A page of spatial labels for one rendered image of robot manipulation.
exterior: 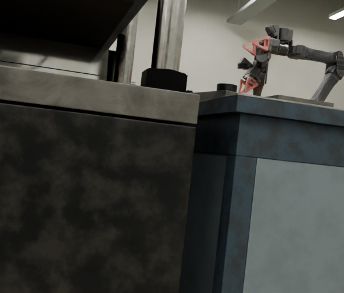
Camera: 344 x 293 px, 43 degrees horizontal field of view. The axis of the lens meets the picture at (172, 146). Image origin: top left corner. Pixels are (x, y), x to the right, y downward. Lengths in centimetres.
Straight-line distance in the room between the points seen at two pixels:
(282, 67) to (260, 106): 881
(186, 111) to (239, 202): 23
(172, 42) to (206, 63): 824
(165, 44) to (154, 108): 14
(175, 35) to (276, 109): 26
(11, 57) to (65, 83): 59
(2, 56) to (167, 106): 68
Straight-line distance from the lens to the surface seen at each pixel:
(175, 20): 94
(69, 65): 141
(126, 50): 133
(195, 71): 907
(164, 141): 86
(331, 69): 238
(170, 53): 92
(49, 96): 83
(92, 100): 84
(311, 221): 105
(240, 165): 94
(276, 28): 221
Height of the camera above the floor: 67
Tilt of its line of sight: level
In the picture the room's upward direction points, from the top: 6 degrees clockwise
